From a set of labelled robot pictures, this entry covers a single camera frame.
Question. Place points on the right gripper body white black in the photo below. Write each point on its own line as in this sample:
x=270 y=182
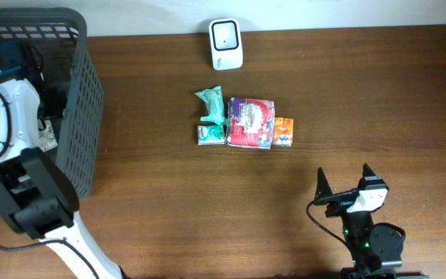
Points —
x=341 y=202

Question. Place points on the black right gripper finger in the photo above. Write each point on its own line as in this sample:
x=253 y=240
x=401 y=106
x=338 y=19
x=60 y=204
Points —
x=323 y=190
x=367 y=172

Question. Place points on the orange pocket tissue pack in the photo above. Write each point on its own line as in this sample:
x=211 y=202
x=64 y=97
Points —
x=283 y=132

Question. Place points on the red purple tissue pack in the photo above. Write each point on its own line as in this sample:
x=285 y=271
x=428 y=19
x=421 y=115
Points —
x=251 y=123

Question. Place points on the green white pocket tissue pack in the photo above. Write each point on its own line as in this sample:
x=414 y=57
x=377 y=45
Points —
x=210 y=135

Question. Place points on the teal pouch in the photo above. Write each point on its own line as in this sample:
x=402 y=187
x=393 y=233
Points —
x=214 y=102

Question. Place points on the white tube package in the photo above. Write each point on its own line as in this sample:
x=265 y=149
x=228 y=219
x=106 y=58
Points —
x=47 y=138

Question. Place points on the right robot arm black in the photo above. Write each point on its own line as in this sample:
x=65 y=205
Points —
x=375 y=248

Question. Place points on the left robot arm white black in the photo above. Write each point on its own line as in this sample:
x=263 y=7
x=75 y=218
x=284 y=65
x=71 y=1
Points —
x=36 y=196

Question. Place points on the white barcode scanner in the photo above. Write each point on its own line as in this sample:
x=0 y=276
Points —
x=226 y=44

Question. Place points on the grey plastic basket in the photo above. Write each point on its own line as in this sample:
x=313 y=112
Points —
x=60 y=36

